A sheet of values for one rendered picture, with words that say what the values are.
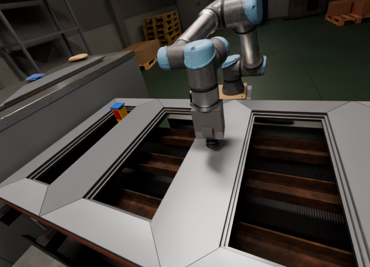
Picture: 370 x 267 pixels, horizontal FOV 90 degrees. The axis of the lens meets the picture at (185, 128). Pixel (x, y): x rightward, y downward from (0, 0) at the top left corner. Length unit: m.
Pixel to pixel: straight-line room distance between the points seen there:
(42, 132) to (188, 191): 0.79
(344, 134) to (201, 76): 0.51
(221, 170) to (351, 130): 0.44
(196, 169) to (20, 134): 0.79
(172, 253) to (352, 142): 0.60
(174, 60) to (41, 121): 0.74
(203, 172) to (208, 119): 0.17
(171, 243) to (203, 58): 0.43
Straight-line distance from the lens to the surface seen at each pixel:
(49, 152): 1.05
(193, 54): 0.45
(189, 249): 0.49
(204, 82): 0.47
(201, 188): 0.56
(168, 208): 0.54
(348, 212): 0.60
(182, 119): 1.17
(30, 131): 1.09
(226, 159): 0.62
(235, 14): 0.89
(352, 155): 0.70
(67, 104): 1.17
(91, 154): 0.87
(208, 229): 0.50
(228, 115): 0.82
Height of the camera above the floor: 1.30
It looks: 35 degrees down
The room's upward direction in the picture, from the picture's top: 14 degrees counter-clockwise
